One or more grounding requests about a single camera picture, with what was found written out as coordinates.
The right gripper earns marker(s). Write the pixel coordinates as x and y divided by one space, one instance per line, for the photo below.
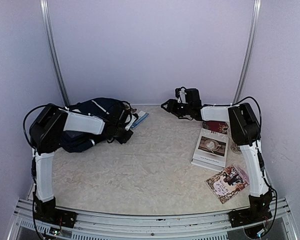
171 107

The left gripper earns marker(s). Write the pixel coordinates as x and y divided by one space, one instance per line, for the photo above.
126 138

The navy blue backpack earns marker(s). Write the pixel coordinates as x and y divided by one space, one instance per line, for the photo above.
85 124

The dog cover book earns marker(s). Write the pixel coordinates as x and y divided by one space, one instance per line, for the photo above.
136 118

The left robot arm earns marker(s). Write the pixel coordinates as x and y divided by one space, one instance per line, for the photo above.
44 138

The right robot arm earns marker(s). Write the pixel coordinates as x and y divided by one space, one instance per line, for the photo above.
245 131

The red patterned plate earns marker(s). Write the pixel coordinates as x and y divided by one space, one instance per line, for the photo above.
216 126

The coffee cover white book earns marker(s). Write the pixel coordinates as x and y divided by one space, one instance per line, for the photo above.
211 150

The white patterned mug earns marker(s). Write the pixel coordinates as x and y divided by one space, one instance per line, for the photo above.
235 148

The illustrated floral cover book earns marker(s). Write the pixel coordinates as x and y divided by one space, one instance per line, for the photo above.
228 183

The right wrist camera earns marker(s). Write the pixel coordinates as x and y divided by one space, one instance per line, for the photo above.
180 94

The front aluminium rail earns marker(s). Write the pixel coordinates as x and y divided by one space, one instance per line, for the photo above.
91 225

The right aluminium frame post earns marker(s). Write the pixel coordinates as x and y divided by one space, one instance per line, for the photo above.
249 49

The aluminium frame post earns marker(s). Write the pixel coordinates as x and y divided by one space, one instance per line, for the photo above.
44 6
249 49

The left aluminium frame post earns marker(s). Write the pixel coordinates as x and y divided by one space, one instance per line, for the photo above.
44 6

